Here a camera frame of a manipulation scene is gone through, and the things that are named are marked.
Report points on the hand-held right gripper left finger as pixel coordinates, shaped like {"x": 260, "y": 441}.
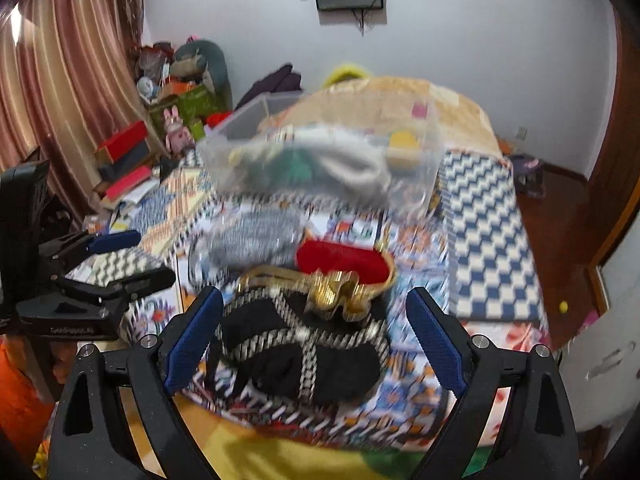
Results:
{"x": 194, "y": 342}

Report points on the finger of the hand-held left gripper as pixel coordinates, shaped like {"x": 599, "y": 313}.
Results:
{"x": 131, "y": 285}
{"x": 116, "y": 241}

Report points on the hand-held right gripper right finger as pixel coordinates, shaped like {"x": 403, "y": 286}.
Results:
{"x": 440, "y": 345}

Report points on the black and gold costume hat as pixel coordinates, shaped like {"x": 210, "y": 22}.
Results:
{"x": 270, "y": 325}

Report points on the clear plastic storage bin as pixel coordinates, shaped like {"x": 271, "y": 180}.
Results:
{"x": 340, "y": 162}

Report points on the red flat box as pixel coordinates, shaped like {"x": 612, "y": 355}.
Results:
{"x": 127, "y": 182}

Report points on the dark grey flat box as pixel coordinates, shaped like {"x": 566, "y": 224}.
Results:
{"x": 125, "y": 157}

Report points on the red gift box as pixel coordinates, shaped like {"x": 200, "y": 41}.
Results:
{"x": 122, "y": 140}

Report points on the blue white checkered folded blanket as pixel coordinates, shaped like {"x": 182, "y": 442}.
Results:
{"x": 490, "y": 240}

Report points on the grey knit in clear bag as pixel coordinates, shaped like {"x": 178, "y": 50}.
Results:
{"x": 250, "y": 240}

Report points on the pink bunny plush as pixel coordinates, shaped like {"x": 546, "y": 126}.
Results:
{"x": 176, "y": 130}

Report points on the small yellow ball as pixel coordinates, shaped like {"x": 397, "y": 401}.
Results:
{"x": 563, "y": 307}

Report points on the yellow green blanket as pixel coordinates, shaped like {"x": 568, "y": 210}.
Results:
{"x": 280, "y": 455}

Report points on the light blue plush toy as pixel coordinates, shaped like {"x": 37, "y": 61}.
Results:
{"x": 147, "y": 89}

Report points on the orange cloth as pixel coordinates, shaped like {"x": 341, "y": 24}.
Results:
{"x": 20, "y": 395}

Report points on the green cardboard box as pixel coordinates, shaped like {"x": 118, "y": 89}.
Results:
{"x": 200, "y": 105}

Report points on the red cloth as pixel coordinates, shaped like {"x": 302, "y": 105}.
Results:
{"x": 220, "y": 119}

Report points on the clear plastic storage box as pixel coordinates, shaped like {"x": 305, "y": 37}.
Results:
{"x": 245, "y": 120}

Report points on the purple bag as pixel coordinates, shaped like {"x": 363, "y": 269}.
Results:
{"x": 525, "y": 175}

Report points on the grey plush cushion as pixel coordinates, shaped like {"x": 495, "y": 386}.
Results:
{"x": 210, "y": 65}

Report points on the dark purple cloth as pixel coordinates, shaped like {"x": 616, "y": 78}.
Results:
{"x": 272, "y": 85}

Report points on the yellow plastic basket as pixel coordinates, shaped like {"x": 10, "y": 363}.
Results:
{"x": 345, "y": 72}

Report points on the wall outlet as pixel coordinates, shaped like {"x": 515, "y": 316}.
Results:
{"x": 521, "y": 133}

